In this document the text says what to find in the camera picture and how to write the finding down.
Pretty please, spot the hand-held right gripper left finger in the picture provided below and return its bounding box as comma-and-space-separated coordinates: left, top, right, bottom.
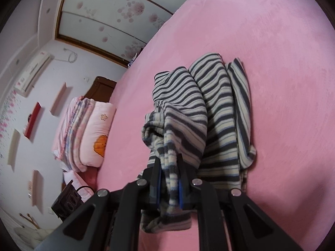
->
34, 153, 161, 251

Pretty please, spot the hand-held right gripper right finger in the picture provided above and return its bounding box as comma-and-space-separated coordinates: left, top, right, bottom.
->
177, 153, 305, 251

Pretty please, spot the black and white striped shirt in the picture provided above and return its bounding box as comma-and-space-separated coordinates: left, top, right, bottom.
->
140, 53, 257, 234

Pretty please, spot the white embroidered cushion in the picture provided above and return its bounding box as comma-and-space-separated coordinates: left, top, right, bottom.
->
63, 170, 95, 196

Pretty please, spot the folded pink striped quilt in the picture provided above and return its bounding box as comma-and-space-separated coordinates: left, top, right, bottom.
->
60, 98, 96, 166

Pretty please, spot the pink pillow with orange print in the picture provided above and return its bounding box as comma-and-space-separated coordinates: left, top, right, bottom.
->
80, 102, 117, 168

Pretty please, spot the dark wooden headboard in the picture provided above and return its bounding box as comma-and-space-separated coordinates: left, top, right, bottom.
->
85, 76, 117, 104

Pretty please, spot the white air conditioner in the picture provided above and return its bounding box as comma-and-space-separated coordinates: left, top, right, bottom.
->
14, 52, 51, 97

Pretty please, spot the bed with pink blanket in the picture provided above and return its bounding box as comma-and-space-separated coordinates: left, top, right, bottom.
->
95, 0, 335, 251

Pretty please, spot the floral sliding door wardrobe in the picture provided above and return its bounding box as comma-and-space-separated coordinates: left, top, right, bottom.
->
54, 0, 210, 68

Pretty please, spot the light wooden wall shelf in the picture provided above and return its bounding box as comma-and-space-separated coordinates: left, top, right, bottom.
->
7, 129, 21, 166
31, 170, 45, 213
50, 82, 72, 116

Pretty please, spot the red wall shelf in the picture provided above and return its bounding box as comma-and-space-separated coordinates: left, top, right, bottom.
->
23, 102, 44, 138

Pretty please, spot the pink flower wall decal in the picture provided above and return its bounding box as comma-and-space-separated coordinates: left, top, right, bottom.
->
0, 89, 19, 138

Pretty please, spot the white air conditioner cable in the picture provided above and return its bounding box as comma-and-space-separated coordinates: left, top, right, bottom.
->
63, 47, 78, 63

